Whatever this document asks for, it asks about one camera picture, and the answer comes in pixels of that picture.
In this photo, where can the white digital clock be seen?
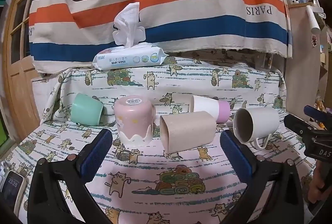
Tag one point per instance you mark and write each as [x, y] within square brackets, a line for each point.
[12, 190]

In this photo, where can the cat print bed sheet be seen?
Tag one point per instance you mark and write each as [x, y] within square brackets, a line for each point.
[166, 158]

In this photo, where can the white and pink cup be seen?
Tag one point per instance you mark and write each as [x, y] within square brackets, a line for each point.
[218, 109]

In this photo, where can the baby wipes pack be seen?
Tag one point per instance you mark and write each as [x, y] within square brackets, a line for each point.
[131, 50]

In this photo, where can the white ceramic mug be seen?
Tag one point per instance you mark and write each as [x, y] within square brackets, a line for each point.
[255, 125]

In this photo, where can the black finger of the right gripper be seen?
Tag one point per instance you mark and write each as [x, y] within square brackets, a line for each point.
[315, 114]
[300, 127]

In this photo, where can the beige cylindrical cup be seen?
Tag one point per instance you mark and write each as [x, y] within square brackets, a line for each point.
[184, 131]

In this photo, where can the pink cup with white trim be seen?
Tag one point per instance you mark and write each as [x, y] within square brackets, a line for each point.
[135, 116]

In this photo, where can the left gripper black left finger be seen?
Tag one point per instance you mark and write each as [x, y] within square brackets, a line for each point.
[46, 203]

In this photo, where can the person's right hand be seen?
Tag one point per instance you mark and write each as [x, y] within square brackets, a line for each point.
[317, 183]

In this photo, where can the wooden cabinet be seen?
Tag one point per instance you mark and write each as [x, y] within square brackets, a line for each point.
[306, 73]

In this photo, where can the mint green plastic cup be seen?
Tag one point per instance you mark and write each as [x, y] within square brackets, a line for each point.
[86, 110]

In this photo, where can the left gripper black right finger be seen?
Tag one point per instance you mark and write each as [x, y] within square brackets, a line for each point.
[285, 202]

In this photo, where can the striped hanging cloth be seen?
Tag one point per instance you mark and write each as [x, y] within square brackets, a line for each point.
[69, 33]

